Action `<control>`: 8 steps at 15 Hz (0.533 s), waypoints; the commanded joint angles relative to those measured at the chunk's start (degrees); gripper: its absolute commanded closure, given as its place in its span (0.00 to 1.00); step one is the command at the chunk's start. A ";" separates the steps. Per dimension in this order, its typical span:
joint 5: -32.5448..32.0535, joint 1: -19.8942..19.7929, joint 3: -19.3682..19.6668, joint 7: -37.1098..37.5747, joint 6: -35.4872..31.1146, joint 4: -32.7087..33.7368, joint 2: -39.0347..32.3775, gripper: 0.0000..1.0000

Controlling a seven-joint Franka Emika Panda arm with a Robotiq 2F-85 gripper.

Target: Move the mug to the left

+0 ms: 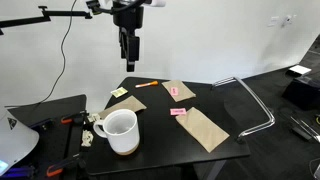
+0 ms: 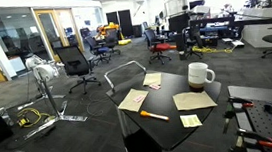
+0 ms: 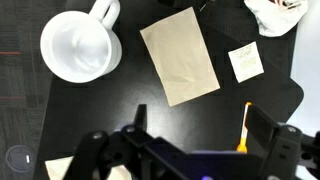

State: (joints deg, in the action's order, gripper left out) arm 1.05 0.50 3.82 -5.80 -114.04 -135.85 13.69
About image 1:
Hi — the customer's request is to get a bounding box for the pink sticky note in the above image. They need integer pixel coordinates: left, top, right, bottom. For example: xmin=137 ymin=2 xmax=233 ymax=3
xmin=170 ymin=108 xmax=187 ymax=116

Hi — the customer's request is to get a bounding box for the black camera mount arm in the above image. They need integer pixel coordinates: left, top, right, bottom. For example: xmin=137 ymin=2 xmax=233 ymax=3
xmin=0 ymin=6 xmax=92 ymax=35

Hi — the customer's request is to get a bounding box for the yellow-green sticky note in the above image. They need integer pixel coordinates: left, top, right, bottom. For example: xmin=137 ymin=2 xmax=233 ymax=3
xmin=111 ymin=87 xmax=127 ymax=98

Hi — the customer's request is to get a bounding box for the large brown paper bag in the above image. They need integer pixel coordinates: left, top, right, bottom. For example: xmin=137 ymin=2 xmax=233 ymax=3
xmin=175 ymin=107 xmax=229 ymax=153

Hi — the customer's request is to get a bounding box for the orange marker pen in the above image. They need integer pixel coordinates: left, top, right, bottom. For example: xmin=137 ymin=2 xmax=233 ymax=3
xmin=135 ymin=81 xmax=159 ymax=88

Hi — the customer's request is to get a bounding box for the black box on floor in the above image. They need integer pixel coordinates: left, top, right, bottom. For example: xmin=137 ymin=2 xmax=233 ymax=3
xmin=282 ymin=76 xmax=320 ymax=110

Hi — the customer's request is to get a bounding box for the white ceramic mug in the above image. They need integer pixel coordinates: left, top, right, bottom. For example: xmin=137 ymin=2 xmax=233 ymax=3
xmin=93 ymin=109 xmax=140 ymax=155

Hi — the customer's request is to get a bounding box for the black side breadboard table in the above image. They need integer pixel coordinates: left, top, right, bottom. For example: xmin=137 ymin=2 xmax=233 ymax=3
xmin=9 ymin=95 xmax=87 ymax=180

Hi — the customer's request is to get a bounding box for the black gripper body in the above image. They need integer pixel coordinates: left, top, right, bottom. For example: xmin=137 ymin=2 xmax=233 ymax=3
xmin=112 ymin=0 xmax=144 ymax=63

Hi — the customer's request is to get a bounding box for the brown paper bag pink label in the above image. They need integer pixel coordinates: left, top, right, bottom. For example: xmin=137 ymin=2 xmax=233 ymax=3
xmin=162 ymin=80 xmax=196 ymax=102

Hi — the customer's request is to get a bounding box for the black hanging cable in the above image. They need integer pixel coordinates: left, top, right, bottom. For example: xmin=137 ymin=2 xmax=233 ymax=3
xmin=4 ymin=0 xmax=78 ymax=108

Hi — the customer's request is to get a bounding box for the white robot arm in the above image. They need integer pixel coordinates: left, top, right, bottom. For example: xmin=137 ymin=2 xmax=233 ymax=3
xmin=84 ymin=0 xmax=166 ymax=72

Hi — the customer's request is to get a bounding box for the orange-handled clamp upper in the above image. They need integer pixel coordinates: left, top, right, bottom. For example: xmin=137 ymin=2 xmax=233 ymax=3
xmin=60 ymin=111 xmax=88 ymax=124

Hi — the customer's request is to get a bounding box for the orange-handled clamp lower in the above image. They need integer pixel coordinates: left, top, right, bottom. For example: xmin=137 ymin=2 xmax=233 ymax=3
xmin=46 ymin=153 xmax=86 ymax=177

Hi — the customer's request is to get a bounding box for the orange-handled clamp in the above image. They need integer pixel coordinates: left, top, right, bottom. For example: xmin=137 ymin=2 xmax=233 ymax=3
xmin=60 ymin=111 xmax=88 ymax=124
xmin=46 ymin=153 xmax=86 ymax=177

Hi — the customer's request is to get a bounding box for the brown paper bag near mug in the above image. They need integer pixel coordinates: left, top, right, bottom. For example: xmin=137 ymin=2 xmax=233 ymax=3
xmin=98 ymin=96 xmax=146 ymax=119

